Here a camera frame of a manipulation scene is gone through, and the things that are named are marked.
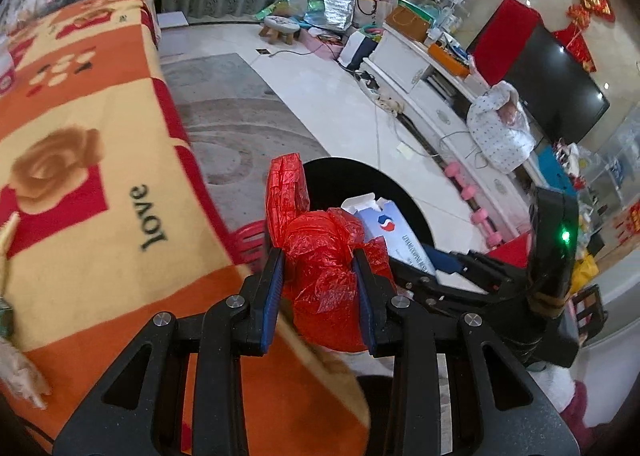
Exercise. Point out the yellow wrapper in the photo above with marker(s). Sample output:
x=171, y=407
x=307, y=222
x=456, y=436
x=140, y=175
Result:
x=7, y=233

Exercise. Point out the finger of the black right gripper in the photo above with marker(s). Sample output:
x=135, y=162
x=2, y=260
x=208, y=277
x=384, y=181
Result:
x=443, y=261

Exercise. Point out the silver foil bag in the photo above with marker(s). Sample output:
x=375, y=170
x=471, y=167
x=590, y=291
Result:
x=334, y=15

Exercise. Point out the red paper bag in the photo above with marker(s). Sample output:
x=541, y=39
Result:
x=514, y=252

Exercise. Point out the white blue medicine box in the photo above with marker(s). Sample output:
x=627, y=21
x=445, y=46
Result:
x=381, y=218

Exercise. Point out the pink dumbbell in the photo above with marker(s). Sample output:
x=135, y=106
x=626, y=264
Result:
x=466, y=190
x=492, y=237

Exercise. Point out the white tv cabinet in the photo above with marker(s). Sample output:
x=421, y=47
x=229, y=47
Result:
x=435, y=102

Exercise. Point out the red plastic bag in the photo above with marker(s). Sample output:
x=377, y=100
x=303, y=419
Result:
x=320, y=280

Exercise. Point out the grey floor rug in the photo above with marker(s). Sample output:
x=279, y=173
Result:
x=236, y=125

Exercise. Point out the white bottle red label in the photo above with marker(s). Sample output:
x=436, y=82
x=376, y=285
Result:
x=7, y=68

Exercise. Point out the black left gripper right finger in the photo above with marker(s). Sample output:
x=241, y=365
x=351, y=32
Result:
x=459, y=377

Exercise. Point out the black flat screen television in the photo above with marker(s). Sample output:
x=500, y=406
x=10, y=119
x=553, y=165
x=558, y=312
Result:
x=555, y=90

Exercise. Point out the red plastic stool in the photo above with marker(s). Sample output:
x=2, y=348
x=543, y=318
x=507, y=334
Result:
x=249, y=242

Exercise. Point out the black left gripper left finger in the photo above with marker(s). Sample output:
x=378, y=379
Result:
x=136, y=407

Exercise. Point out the orange tray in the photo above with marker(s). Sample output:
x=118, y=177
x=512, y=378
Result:
x=452, y=63

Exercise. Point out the red cloth on television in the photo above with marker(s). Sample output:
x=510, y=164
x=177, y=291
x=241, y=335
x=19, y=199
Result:
x=501, y=40

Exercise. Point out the brown handbag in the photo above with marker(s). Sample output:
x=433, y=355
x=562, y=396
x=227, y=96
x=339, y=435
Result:
x=408, y=23

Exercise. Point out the orange red patterned blanket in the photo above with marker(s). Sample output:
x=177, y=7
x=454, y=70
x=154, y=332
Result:
x=116, y=224

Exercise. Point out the white gloved right hand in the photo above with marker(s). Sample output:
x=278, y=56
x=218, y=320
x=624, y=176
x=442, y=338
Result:
x=555, y=382

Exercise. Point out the small wooden stool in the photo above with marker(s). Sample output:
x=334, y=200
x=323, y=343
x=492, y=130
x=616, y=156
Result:
x=278, y=28

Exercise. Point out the white dotted baby blanket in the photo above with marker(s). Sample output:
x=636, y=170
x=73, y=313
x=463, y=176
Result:
x=498, y=124

